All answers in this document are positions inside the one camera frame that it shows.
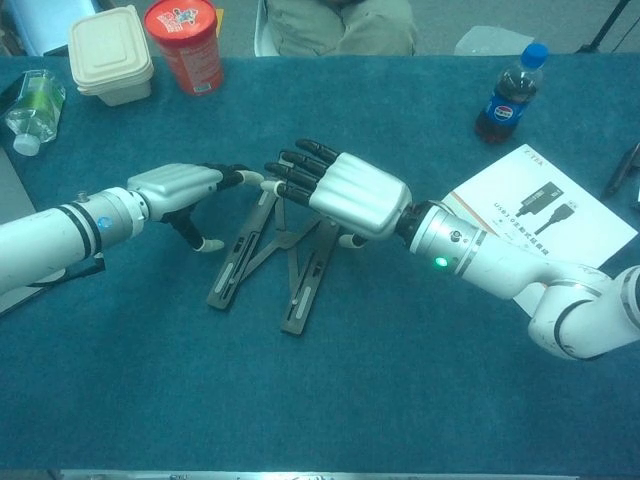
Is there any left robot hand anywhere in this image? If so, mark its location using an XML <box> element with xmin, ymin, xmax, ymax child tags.
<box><xmin>125</xmin><ymin>162</ymin><xmax>266</xmax><ymax>254</ymax></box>

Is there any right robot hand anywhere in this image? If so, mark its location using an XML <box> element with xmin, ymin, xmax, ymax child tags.
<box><xmin>259</xmin><ymin>138</ymin><xmax>414</xmax><ymax>249</ymax></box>

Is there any black folding laptop stand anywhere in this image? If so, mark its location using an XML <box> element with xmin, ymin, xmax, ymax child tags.
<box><xmin>206</xmin><ymin>149</ymin><xmax>351</xmax><ymax>336</ymax></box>

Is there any grey closed laptop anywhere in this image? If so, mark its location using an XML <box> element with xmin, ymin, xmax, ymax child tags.
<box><xmin>0</xmin><ymin>147</ymin><xmax>51</xmax><ymax>317</ymax></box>

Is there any beige lidded food container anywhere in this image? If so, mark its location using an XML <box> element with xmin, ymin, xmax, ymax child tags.
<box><xmin>68</xmin><ymin>4</ymin><xmax>155</xmax><ymax>108</ymax></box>

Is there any clear green-label water bottle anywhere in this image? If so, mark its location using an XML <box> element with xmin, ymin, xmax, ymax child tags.
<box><xmin>4</xmin><ymin>68</ymin><xmax>67</xmax><ymax>157</ymax></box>

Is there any cola bottle with blue cap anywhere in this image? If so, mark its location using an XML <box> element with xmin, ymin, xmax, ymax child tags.
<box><xmin>473</xmin><ymin>42</ymin><xmax>551</xmax><ymax>147</ymax></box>

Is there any seated person in beige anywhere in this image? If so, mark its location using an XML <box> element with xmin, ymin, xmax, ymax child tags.
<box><xmin>264</xmin><ymin>0</ymin><xmax>419</xmax><ymax>57</ymax></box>

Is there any light blue chair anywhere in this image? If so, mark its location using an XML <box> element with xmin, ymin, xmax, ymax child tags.
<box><xmin>0</xmin><ymin>0</ymin><xmax>101</xmax><ymax>57</ymax></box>

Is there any blue felt table cloth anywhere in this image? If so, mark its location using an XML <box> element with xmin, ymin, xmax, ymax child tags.
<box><xmin>0</xmin><ymin>53</ymin><xmax>640</xmax><ymax>474</ymax></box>

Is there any black tripod leg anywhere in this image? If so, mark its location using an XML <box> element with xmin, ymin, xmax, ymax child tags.
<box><xmin>574</xmin><ymin>0</ymin><xmax>640</xmax><ymax>55</ymax></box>

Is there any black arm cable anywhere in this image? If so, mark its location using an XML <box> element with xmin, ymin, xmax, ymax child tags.
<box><xmin>27</xmin><ymin>252</ymin><xmax>107</xmax><ymax>289</ymax></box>

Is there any white USB cable box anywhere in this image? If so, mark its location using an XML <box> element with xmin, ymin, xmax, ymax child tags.
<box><xmin>439</xmin><ymin>144</ymin><xmax>640</xmax><ymax>316</ymax></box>

